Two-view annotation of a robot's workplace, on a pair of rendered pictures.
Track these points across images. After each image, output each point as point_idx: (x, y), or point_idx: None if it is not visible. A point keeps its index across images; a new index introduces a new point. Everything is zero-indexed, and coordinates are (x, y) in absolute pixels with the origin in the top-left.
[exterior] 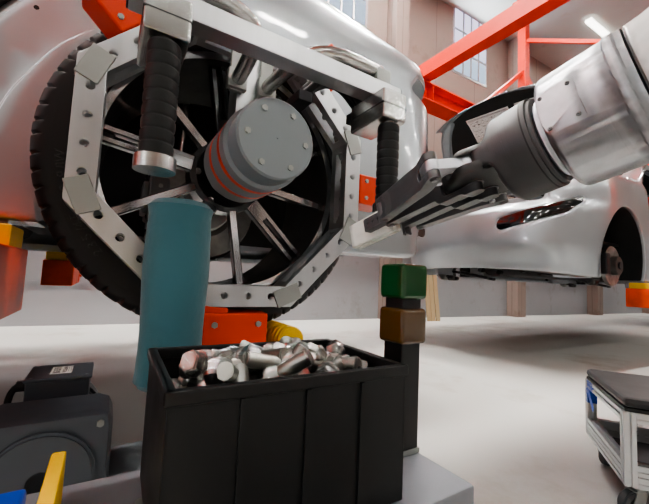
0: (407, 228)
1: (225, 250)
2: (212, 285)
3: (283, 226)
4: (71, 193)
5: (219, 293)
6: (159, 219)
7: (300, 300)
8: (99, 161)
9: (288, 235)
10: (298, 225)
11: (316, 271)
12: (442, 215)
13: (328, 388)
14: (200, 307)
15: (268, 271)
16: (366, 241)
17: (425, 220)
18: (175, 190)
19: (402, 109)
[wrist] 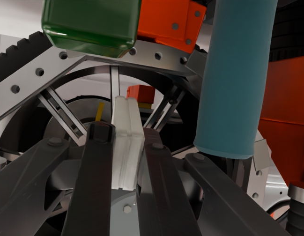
0: (102, 139)
1: (73, 103)
2: (170, 69)
3: (23, 127)
4: (267, 155)
5: (164, 59)
6: (255, 137)
7: (41, 34)
8: (236, 180)
9: (25, 117)
10: (16, 129)
11: (35, 68)
12: (33, 189)
13: None
14: (229, 46)
15: (69, 77)
16: (137, 109)
17: (87, 166)
18: None
19: None
